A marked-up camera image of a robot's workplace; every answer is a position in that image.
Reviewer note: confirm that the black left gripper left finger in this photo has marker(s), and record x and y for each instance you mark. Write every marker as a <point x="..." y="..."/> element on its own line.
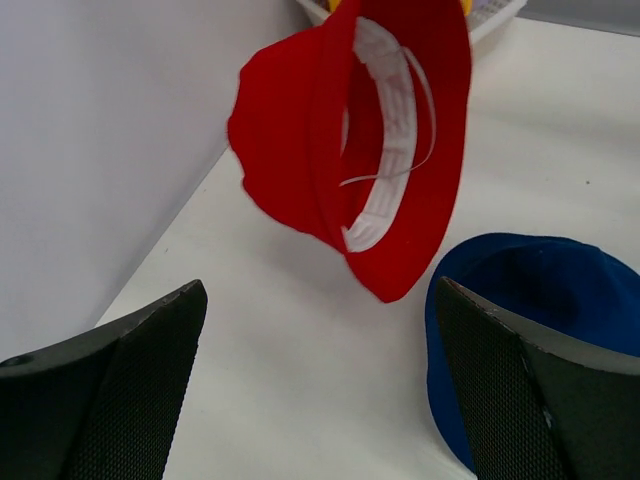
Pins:
<point x="103" y="404"/>

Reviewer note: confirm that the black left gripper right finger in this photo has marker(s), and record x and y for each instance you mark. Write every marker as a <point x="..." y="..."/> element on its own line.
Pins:
<point x="537" y="403"/>

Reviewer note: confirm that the blue bucket hat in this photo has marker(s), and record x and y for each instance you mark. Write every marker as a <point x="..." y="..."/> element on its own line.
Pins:
<point x="569" y="286"/>

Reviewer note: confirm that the red bucket hat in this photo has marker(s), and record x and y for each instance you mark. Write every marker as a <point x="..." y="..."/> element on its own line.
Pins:
<point x="353" y="132"/>

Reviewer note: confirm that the white plastic basket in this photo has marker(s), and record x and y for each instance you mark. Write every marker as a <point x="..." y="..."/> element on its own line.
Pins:
<point x="480" y="22"/>

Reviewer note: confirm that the yellow bucket hat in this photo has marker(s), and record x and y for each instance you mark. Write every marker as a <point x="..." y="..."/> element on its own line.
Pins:
<point x="331" y="5"/>

